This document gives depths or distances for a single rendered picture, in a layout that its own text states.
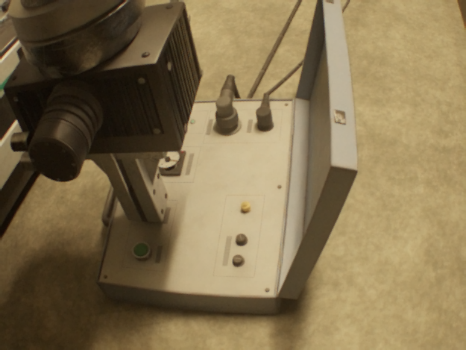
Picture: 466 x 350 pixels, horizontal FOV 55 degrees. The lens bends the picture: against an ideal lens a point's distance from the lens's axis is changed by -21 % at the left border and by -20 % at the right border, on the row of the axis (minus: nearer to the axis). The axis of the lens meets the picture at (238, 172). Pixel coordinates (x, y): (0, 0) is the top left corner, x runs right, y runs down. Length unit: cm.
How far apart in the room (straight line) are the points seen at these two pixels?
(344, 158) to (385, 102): 54
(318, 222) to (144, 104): 21
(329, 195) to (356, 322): 28
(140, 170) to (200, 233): 14
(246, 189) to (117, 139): 28
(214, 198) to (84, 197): 27
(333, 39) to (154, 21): 22
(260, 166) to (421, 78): 45
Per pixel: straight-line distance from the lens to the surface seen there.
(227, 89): 90
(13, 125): 95
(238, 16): 131
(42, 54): 54
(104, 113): 57
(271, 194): 81
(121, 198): 77
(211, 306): 75
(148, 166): 72
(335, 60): 61
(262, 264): 74
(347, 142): 51
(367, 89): 106
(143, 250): 78
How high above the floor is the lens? 69
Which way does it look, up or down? 48 degrees down
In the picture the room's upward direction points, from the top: 13 degrees counter-clockwise
